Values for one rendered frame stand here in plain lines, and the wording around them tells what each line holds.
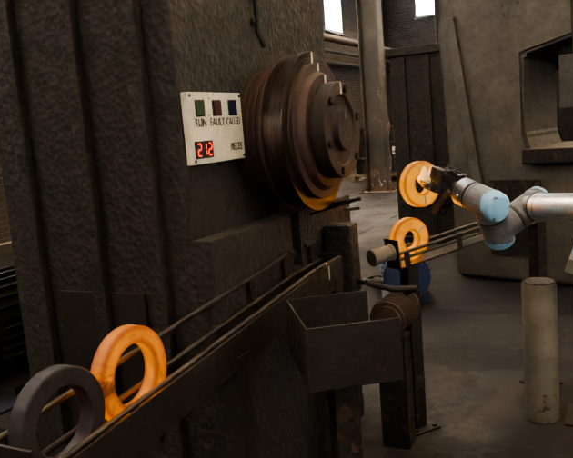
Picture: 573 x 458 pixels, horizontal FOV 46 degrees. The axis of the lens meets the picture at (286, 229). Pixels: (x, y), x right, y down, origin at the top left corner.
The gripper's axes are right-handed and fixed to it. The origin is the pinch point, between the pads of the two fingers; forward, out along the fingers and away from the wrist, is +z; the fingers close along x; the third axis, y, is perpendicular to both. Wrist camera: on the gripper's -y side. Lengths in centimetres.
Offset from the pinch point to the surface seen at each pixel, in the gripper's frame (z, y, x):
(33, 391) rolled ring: -73, 2, 139
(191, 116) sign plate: -15, 31, 90
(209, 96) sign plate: -9, 34, 82
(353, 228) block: 0.6, -15.1, 25.5
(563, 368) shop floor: -13, -92, -84
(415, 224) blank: 1.0, -17.5, -1.5
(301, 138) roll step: -14, 22, 57
